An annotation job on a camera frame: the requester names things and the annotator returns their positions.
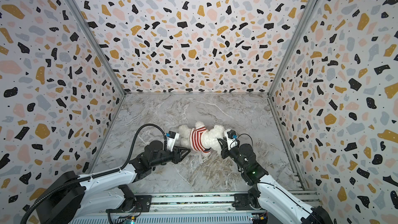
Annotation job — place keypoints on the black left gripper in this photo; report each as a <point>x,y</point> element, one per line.
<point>178,153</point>

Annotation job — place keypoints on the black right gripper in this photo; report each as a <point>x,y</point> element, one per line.
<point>227,149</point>

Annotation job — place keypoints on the white plush teddy bear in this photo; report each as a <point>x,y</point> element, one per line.
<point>209,138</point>

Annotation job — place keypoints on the red white striped sweater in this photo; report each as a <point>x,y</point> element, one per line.
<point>196,141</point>

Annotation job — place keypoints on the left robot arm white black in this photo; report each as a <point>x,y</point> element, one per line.
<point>73,196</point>

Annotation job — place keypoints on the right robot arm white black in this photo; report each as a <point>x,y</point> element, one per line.
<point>266,193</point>

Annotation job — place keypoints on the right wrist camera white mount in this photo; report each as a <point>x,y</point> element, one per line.
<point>231,138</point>

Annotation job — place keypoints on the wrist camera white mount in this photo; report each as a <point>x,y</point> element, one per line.
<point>231,138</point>
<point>171,138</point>

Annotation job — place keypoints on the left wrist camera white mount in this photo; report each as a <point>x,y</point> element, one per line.
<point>171,138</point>

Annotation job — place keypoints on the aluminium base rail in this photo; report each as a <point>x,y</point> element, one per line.
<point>199,208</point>

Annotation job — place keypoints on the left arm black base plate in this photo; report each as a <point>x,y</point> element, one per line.
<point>138,204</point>

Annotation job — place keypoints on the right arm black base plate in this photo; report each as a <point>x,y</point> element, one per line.
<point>251,202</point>

